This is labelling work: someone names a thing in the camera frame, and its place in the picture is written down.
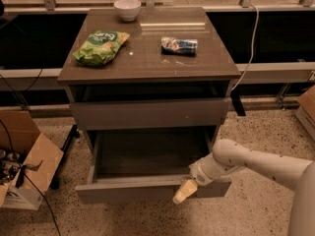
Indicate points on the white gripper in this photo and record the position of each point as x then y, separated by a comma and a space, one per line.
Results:
198, 173

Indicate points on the grey drawer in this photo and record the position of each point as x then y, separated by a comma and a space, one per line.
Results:
149, 114
143, 164

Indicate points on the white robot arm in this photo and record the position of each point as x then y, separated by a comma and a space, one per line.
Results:
296, 174

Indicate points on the grey top drawer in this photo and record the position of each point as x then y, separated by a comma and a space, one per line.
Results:
149, 114

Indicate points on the grey drawer cabinet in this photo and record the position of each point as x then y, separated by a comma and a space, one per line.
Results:
141, 70

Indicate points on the open cardboard box left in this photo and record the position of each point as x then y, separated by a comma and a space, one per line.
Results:
41, 156

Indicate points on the black floor stand bar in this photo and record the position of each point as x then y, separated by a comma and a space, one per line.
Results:
73, 134

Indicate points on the cardboard box right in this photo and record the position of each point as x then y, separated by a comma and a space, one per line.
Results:
305, 113

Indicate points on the crumpled silver blue snack bag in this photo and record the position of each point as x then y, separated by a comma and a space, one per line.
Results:
179, 46

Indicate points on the green chip bag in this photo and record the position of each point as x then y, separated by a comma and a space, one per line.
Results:
100, 47

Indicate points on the white ceramic bowl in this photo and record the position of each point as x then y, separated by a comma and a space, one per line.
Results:
127, 10

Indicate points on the black bracket behind cabinet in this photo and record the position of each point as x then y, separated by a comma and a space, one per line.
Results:
237, 104

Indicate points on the metal railing frame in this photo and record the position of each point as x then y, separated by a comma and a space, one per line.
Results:
265, 41

